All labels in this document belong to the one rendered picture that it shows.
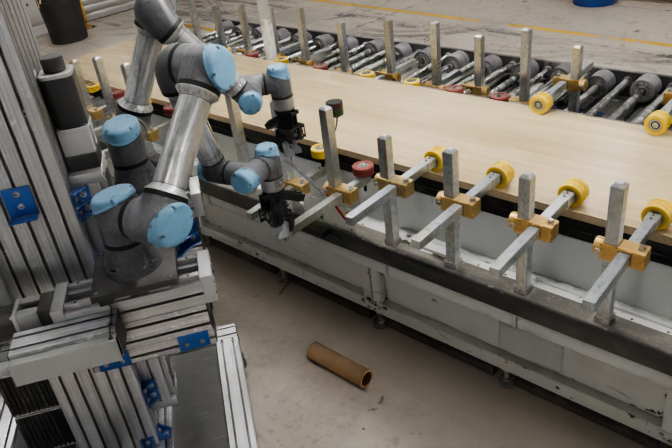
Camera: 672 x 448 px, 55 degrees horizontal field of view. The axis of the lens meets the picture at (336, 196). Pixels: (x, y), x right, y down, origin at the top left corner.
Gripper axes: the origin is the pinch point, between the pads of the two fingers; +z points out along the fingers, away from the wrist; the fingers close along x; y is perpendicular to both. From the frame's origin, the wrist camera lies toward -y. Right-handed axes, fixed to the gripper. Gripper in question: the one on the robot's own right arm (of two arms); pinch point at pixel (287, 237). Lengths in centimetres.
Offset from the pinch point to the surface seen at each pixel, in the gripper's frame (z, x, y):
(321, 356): 76, -13, -18
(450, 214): -13, 51, -22
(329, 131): -26.7, -2.3, -29.2
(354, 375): 76, 5, -18
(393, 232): 6.8, 22.7, -28.9
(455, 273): 13, 49, -27
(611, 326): 13, 99, -29
